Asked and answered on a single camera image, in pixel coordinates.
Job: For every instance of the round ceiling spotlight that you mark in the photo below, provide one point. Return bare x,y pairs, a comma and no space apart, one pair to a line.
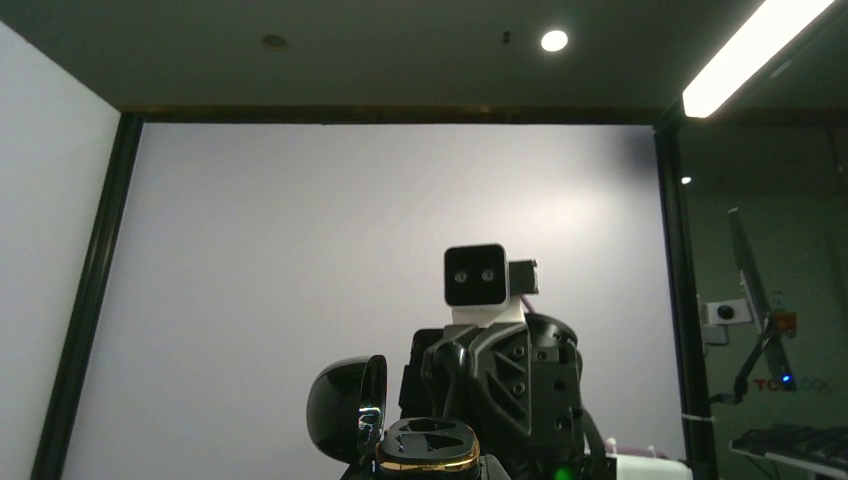
554,41

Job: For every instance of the black earbud case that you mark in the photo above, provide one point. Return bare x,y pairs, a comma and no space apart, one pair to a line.
346,418

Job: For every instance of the ceiling strip light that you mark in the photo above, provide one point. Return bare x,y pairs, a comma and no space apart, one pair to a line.
768,31

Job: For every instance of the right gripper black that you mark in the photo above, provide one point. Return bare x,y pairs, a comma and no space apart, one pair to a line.
523,396

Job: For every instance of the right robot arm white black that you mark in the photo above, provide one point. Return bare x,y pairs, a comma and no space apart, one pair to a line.
603,460

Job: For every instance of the black keyboard on tray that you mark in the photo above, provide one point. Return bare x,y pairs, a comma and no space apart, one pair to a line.
821,452

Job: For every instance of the black frame post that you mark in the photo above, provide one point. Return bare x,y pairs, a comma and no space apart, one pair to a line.
70,377
696,416

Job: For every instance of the black frame post right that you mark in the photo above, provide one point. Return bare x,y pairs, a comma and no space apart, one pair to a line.
696,416

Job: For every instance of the black frame post left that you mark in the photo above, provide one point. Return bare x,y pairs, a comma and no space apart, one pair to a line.
70,377

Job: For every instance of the small black earbud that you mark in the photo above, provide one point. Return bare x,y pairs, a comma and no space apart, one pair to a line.
450,373

